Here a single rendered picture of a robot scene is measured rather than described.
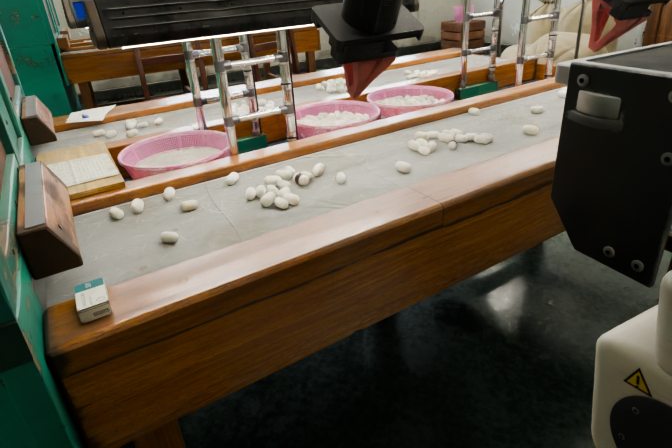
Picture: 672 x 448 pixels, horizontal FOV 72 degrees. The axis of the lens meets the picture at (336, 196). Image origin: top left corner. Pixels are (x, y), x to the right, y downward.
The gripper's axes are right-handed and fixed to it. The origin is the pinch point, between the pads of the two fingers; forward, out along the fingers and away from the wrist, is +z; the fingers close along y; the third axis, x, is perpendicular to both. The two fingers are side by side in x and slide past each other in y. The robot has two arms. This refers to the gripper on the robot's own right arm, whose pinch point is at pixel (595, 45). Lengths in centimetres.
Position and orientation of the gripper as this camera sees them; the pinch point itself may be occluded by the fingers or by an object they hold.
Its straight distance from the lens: 84.7
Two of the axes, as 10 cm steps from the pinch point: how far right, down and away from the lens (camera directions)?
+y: -8.8, 2.6, -3.9
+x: 4.4, 7.3, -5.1
